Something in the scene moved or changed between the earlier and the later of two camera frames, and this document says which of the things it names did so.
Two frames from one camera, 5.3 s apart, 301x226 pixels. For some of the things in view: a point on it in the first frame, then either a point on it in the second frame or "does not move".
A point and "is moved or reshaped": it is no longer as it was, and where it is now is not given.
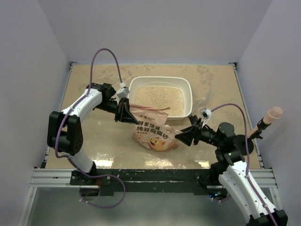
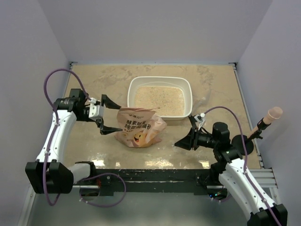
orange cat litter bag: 151,132 is moved or reshaped
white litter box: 175,92 does not move
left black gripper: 123,112 -> 105,129
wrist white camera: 122,92 -> 96,111
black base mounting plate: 151,182 does not move
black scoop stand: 240,142 does not move
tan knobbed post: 274,113 does not move
